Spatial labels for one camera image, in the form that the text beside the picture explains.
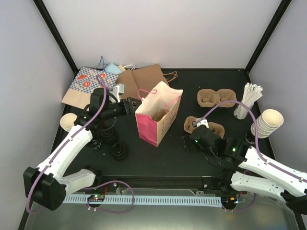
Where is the pink cakes paper bag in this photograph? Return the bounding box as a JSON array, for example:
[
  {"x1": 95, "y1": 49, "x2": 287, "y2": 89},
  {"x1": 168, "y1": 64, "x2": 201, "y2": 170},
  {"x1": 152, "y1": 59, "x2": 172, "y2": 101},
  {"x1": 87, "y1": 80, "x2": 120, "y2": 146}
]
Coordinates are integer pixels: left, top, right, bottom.
[{"x1": 135, "y1": 81, "x2": 183, "y2": 147}]

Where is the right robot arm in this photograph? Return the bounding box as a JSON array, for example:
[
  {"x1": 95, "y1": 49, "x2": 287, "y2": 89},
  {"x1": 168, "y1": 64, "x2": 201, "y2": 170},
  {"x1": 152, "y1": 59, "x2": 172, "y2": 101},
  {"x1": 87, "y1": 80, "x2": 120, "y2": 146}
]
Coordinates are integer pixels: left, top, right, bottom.
[{"x1": 182, "y1": 125, "x2": 307, "y2": 215}]

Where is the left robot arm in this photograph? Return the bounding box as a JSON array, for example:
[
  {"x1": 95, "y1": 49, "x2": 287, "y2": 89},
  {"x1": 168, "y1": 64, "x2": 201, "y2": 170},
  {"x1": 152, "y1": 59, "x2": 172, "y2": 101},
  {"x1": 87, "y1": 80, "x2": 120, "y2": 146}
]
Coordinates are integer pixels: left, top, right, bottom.
[{"x1": 23, "y1": 88, "x2": 140, "y2": 214}]

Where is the brown kraft paper bag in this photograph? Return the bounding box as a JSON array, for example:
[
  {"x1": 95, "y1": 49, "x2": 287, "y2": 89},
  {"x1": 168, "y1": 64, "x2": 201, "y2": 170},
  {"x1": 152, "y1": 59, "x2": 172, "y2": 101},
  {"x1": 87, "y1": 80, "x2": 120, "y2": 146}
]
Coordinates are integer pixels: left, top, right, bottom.
[{"x1": 116, "y1": 64, "x2": 169, "y2": 99}]

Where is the middle black lid stack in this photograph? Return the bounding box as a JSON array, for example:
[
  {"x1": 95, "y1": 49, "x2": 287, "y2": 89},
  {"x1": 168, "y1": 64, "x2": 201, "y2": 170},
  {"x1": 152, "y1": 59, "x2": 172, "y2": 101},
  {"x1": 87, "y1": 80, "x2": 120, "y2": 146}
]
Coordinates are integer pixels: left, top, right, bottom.
[{"x1": 99, "y1": 127, "x2": 118, "y2": 145}]

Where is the black lid stack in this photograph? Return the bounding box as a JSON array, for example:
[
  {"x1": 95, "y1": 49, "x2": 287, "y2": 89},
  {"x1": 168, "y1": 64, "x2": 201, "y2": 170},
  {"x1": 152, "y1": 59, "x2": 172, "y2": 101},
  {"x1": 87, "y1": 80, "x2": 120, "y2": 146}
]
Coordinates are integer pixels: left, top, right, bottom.
[
  {"x1": 99, "y1": 127, "x2": 118, "y2": 145},
  {"x1": 110, "y1": 142, "x2": 128, "y2": 161}
]

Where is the cream paper bag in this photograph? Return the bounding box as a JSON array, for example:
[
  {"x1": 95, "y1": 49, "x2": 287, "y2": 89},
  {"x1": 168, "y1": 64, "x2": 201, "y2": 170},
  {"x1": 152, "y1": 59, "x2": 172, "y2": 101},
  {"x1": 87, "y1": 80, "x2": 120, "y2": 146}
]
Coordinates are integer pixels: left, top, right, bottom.
[{"x1": 118, "y1": 64, "x2": 135, "y2": 72}]

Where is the light blue paper bag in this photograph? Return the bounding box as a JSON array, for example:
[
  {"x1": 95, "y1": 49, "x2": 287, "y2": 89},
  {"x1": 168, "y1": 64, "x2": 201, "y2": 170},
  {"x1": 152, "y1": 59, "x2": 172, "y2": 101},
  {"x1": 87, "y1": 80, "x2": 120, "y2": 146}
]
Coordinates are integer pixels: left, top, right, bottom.
[{"x1": 96, "y1": 56, "x2": 123, "y2": 75}]

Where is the front black lid stack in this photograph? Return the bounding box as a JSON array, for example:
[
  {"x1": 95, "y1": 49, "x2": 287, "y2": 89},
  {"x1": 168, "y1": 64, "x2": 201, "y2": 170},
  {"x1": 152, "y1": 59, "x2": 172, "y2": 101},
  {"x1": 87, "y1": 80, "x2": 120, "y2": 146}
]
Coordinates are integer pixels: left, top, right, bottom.
[{"x1": 110, "y1": 142, "x2": 128, "y2": 161}]

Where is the blue checkered paper bag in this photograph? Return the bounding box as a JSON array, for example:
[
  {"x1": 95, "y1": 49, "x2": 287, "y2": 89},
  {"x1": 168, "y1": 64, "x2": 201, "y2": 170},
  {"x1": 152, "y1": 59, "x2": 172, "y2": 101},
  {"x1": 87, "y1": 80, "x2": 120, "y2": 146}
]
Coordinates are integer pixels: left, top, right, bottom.
[{"x1": 61, "y1": 67, "x2": 118, "y2": 109}]

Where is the left paper cup stack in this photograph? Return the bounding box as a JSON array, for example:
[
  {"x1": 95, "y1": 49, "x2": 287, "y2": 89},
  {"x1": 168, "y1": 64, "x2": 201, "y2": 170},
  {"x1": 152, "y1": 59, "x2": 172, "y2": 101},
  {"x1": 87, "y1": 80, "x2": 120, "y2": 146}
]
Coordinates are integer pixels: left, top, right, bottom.
[{"x1": 59, "y1": 113, "x2": 77, "y2": 132}]

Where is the paper cup stack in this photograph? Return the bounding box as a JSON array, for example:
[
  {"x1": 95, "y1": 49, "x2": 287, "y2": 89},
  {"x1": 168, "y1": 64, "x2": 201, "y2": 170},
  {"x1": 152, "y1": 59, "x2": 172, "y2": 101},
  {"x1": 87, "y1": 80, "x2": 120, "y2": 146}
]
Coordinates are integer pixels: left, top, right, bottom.
[
  {"x1": 246, "y1": 109, "x2": 284, "y2": 144},
  {"x1": 59, "y1": 113, "x2": 77, "y2": 132}
]

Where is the right paper cup stack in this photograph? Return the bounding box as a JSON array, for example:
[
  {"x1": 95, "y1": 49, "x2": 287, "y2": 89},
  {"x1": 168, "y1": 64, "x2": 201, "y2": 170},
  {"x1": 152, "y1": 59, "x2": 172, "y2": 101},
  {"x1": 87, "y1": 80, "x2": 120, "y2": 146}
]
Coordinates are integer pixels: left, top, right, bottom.
[{"x1": 246, "y1": 109, "x2": 284, "y2": 144}]

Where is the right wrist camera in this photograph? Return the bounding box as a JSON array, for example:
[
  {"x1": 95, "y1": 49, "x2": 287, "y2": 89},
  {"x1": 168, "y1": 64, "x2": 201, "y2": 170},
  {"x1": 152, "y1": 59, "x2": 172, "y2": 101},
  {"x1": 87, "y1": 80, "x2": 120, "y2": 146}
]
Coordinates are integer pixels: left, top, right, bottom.
[{"x1": 192, "y1": 118, "x2": 209, "y2": 128}]

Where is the light blue cable duct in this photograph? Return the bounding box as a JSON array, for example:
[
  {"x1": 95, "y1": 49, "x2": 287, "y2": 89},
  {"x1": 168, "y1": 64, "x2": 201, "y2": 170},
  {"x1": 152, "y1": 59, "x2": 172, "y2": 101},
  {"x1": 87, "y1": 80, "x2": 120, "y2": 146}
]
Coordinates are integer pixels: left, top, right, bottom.
[{"x1": 63, "y1": 194, "x2": 222, "y2": 207}]

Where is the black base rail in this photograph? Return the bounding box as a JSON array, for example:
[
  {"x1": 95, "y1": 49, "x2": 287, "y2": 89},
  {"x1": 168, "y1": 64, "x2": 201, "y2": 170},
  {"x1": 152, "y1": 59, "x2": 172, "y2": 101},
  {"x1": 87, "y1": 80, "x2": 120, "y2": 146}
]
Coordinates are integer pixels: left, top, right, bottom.
[{"x1": 98, "y1": 175, "x2": 229, "y2": 191}]

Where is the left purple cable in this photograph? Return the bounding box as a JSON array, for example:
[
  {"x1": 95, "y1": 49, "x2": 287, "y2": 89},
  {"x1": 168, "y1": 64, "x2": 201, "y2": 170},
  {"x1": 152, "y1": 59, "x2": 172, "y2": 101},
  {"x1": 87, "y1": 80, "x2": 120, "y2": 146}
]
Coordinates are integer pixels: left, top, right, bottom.
[{"x1": 25, "y1": 74, "x2": 134, "y2": 215}]

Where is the left black frame post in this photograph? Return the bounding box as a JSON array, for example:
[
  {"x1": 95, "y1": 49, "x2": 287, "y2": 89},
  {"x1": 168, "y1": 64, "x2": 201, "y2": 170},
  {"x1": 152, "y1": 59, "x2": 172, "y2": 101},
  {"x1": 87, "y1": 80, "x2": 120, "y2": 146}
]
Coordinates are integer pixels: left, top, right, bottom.
[{"x1": 33, "y1": 0, "x2": 79, "y2": 76}]

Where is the black frame post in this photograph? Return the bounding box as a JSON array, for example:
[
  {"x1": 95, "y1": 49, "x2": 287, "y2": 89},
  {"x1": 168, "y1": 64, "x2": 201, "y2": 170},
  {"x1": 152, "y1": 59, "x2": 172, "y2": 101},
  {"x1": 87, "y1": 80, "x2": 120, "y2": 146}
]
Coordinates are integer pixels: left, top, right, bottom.
[
  {"x1": 245, "y1": 0, "x2": 291, "y2": 74},
  {"x1": 33, "y1": 0, "x2": 79, "y2": 76}
]

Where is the right black frame post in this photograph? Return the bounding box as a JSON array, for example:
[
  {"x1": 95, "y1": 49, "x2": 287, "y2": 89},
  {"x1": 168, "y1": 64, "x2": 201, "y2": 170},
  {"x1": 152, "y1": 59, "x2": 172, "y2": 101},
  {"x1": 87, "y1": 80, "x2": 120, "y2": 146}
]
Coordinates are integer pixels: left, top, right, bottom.
[{"x1": 245, "y1": 0, "x2": 291, "y2": 74}]

